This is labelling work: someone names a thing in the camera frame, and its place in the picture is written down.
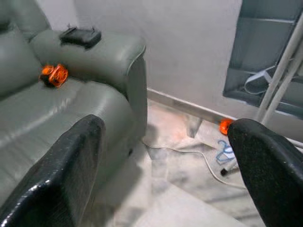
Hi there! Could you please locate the orange round toy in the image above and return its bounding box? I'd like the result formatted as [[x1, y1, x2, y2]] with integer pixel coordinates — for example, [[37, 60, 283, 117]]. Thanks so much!
[[219, 118, 234, 136]]

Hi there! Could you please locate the black pouch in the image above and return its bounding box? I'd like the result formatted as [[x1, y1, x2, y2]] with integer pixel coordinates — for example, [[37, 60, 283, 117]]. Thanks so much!
[[59, 27, 102, 49]]

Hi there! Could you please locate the blue wire hanger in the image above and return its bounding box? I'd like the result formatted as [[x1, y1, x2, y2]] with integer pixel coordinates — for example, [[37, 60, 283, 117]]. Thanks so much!
[[215, 139, 236, 164]]

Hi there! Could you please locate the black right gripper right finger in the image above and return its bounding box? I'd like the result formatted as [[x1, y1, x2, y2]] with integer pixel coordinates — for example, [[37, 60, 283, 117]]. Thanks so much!
[[226, 118, 303, 227]]

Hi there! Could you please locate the white metal rack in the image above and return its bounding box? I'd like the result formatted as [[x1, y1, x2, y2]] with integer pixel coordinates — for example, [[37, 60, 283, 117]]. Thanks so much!
[[257, 16, 303, 125]]

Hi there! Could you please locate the grey shelf unit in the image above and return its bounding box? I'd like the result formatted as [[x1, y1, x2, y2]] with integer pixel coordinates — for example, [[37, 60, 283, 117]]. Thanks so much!
[[222, 0, 303, 119]]

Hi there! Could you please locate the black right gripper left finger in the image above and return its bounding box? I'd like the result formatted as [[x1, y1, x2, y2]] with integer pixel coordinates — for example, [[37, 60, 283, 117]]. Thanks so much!
[[0, 114, 106, 227]]

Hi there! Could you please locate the orange and black toy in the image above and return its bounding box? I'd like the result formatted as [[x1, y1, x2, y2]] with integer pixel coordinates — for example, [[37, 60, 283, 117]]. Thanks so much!
[[39, 63, 69, 88]]

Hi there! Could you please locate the grey-green leather sofa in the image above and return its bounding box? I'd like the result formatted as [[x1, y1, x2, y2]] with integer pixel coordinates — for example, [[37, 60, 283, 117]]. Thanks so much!
[[0, 0, 149, 206]]

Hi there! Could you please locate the white floor cable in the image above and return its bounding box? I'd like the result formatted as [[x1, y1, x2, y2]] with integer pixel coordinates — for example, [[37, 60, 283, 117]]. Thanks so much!
[[142, 139, 247, 190]]

